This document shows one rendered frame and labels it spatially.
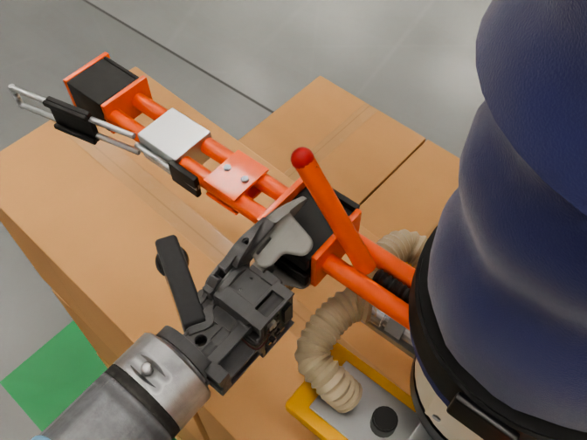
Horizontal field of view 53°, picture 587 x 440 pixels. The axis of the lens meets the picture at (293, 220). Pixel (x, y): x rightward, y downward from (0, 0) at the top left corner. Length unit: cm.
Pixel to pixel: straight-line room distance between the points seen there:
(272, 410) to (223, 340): 31
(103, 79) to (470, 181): 59
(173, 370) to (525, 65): 40
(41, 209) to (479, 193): 90
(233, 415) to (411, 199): 88
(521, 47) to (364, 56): 254
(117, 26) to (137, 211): 207
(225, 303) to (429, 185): 110
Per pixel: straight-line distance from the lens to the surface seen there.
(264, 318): 57
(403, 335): 67
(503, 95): 28
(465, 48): 294
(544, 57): 27
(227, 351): 58
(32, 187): 117
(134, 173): 113
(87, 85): 83
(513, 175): 32
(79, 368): 202
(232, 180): 69
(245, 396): 89
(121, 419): 55
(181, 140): 74
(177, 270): 63
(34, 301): 219
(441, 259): 43
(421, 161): 167
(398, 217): 154
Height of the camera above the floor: 179
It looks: 56 degrees down
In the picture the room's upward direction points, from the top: straight up
